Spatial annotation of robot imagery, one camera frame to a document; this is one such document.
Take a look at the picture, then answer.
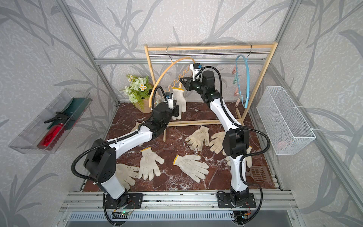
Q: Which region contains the wooden clothes rack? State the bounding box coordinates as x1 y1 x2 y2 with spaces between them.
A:
144 42 278 131

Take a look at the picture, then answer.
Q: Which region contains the white wire mesh basket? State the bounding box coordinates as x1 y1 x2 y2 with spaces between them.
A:
257 86 316 156

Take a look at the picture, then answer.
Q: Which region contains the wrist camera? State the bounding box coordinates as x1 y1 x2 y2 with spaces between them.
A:
190 63 202 81
165 92 174 110

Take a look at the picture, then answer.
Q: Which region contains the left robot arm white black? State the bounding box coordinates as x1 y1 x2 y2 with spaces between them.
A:
71 92 179 200

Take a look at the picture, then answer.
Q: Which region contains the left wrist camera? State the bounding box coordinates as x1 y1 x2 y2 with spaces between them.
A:
165 92 174 110

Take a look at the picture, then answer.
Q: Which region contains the red spray bottle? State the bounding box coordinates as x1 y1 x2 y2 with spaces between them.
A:
37 123 64 149

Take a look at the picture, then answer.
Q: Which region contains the brown slotted scoop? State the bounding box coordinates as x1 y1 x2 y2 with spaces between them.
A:
245 166 271 182

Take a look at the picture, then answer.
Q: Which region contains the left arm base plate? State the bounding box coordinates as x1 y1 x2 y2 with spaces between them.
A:
104 193 144 209

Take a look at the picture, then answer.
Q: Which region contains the orange clip hanger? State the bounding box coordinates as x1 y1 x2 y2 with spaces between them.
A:
148 46 197 109

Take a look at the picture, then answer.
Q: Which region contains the green dustpan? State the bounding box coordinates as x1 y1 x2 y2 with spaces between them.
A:
44 98 91 130

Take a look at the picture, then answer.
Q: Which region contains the potted white flower plant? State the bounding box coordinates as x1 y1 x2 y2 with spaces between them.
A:
124 74 153 113

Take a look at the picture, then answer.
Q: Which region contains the blue clip hanger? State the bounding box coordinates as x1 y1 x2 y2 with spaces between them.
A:
231 44 253 109

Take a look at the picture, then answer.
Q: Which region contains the clear plastic wall bin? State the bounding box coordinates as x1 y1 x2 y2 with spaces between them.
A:
9 89 92 154

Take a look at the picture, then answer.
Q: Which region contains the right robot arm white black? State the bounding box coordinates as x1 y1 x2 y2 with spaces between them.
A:
180 63 271 203

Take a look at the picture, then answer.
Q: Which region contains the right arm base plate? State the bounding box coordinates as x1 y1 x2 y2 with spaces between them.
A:
216 190 257 209

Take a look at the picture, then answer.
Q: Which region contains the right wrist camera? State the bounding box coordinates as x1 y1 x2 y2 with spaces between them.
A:
190 63 202 81

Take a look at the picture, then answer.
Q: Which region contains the white glove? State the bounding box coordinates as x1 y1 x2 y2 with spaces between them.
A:
185 126 209 151
138 147 164 181
173 155 209 183
225 146 252 168
172 88 186 120
115 164 140 191
209 131 226 156
131 122 142 131

